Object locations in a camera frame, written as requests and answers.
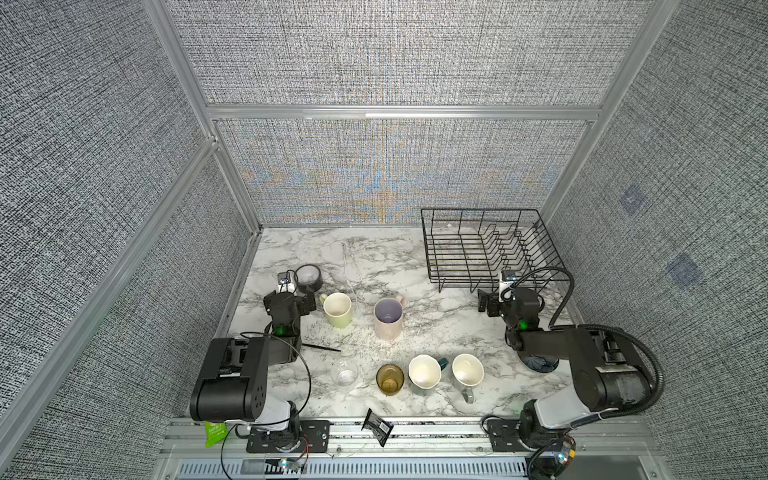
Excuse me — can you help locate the light green ceramic mug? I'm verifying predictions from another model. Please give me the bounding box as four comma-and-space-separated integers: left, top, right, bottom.
319, 292, 352, 329

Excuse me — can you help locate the clear glass cup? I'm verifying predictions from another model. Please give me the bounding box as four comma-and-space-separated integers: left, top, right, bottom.
331, 359, 359, 386

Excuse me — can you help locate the pink ceramic mug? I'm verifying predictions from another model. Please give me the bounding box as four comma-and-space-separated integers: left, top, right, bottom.
373, 294, 405, 341

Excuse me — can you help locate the teal mug white inside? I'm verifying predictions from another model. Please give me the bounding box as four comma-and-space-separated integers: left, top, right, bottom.
408, 354, 449, 396

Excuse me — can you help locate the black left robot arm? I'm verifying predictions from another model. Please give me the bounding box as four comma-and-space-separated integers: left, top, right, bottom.
189, 291, 316, 455

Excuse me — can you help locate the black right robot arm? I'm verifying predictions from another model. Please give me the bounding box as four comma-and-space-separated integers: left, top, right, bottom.
478, 287, 665, 450

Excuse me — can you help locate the amber glass cup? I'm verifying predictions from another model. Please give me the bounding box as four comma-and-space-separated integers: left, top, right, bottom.
376, 364, 405, 396

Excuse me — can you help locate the small black packet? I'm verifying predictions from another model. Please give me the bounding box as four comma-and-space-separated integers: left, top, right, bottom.
361, 408, 394, 447

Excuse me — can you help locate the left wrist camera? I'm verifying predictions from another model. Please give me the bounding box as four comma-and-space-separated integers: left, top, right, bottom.
276, 269, 298, 295

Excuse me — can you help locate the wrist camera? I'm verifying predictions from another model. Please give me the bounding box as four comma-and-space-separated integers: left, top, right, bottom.
276, 269, 298, 295
498, 270, 518, 302

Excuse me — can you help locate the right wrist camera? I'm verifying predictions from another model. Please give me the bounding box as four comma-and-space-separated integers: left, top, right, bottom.
498, 270, 518, 302

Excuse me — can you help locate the cream mug grey handle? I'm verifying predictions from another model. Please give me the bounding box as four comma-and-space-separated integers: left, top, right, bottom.
451, 353, 485, 404

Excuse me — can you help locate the black wire dish rack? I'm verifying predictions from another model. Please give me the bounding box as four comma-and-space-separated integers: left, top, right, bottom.
420, 207, 568, 291

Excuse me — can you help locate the black corrugated cable conduit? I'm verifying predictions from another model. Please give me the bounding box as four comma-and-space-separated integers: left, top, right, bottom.
502, 266, 666, 421

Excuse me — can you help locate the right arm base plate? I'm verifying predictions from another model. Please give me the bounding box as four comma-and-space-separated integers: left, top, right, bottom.
482, 417, 537, 453

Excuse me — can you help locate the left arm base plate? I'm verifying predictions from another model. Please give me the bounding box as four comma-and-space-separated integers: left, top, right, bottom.
246, 420, 331, 455

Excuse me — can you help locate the aluminium front rail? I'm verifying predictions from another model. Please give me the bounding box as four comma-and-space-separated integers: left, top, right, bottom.
150, 417, 672, 479

